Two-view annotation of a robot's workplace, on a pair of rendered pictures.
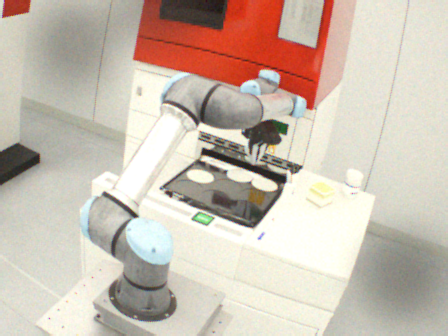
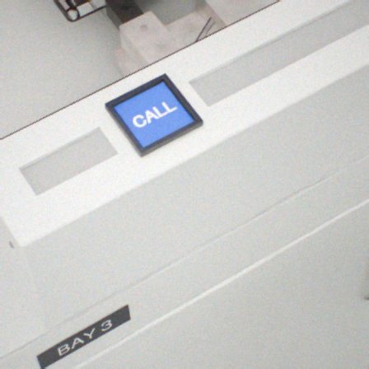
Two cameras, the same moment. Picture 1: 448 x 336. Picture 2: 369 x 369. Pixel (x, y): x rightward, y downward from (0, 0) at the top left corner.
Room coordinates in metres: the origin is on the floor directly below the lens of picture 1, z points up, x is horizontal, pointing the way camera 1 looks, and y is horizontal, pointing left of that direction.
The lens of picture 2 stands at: (1.03, 0.63, 1.62)
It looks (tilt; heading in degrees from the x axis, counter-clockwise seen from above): 57 degrees down; 312
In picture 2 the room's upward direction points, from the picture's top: 3 degrees counter-clockwise
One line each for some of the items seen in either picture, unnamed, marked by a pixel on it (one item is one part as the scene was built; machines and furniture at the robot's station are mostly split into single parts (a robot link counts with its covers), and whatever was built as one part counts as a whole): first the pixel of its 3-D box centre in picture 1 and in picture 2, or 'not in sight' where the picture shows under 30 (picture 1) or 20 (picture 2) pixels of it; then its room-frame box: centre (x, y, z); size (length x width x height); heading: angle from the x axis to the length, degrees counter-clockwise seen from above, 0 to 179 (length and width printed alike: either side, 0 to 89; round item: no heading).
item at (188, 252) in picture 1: (164, 223); (291, 97); (1.33, 0.15, 0.89); 0.55 x 0.09 x 0.14; 71
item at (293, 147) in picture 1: (211, 123); not in sight; (1.93, 0.08, 1.02); 0.82 x 0.03 x 0.40; 71
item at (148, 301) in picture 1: (143, 285); not in sight; (0.94, 0.14, 0.94); 0.15 x 0.15 x 0.10
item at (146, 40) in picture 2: not in sight; (159, 56); (1.45, 0.19, 0.89); 0.08 x 0.03 x 0.03; 161
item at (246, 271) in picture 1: (317, 233); not in sight; (1.44, -0.36, 0.89); 0.62 x 0.35 x 0.14; 161
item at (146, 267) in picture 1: (145, 250); not in sight; (0.94, 0.15, 1.05); 0.13 x 0.12 x 0.14; 64
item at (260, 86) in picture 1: (259, 92); not in sight; (1.62, -0.07, 1.29); 0.11 x 0.11 x 0.08; 64
